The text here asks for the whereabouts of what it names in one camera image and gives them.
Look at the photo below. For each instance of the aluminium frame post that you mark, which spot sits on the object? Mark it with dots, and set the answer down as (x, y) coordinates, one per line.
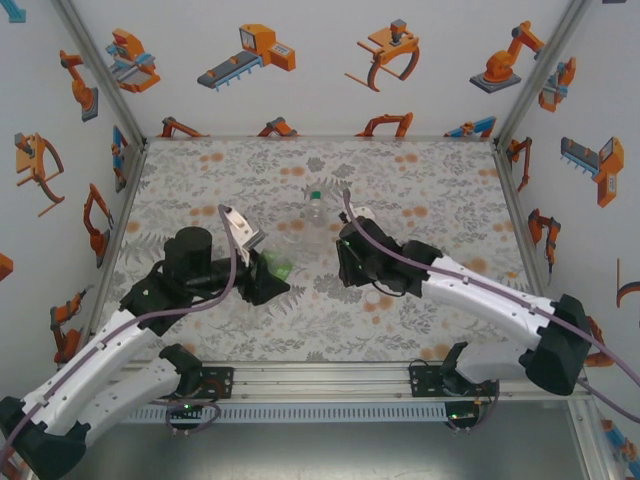
(101, 75)
(542, 75)

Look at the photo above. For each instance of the long aluminium slotted rail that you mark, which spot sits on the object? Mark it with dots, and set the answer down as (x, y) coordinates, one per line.
(320, 380)

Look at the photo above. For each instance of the thin aluminium frame beam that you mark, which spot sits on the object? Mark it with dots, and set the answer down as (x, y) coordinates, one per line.
(320, 137)

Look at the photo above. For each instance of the white bottle cap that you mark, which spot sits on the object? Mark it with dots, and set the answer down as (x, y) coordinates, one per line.
(373, 298)

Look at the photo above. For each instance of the small circuit board with LED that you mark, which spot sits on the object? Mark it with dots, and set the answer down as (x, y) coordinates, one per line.
(187, 407)
(462, 415)

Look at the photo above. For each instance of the clear bottle with green label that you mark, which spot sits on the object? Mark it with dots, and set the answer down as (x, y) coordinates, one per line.
(280, 270)

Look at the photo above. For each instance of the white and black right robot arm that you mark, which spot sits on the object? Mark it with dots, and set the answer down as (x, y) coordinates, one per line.
(480, 295)

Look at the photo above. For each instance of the aluminium frame side beam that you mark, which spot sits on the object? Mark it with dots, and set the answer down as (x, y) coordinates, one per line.
(120, 225)
(521, 225)

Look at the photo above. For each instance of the aluminium frame leg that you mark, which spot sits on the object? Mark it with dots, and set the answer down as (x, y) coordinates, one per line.
(590, 440)

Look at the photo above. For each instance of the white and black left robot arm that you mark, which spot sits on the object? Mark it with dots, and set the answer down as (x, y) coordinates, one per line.
(100, 350)

